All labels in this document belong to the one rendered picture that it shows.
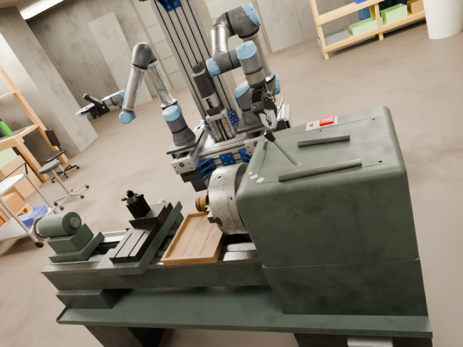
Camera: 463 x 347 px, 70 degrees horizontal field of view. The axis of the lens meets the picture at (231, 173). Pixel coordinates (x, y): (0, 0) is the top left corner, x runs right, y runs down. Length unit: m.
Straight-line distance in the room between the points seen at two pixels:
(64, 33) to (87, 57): 0.86
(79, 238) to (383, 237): 1.69
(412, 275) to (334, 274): 0.27
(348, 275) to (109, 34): 9.77
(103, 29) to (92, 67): 1.38
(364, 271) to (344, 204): 0.33
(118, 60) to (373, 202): 9.76
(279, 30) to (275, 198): 8.59
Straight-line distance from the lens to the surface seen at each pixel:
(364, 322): 1.62
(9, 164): 7.51
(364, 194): 1.16
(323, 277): 1.46
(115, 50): 10.53
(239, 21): 1.77
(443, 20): 6.51
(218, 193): 1.40
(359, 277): 1.44
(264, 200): 1.21
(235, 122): 2.24
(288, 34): 9.64
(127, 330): 2.48
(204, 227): 1.80
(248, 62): 1.33
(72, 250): 2.27
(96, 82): 11.58
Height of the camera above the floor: 1.88
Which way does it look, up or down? 27 degrees down
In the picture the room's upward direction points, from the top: 24 degrees counter-clockwise
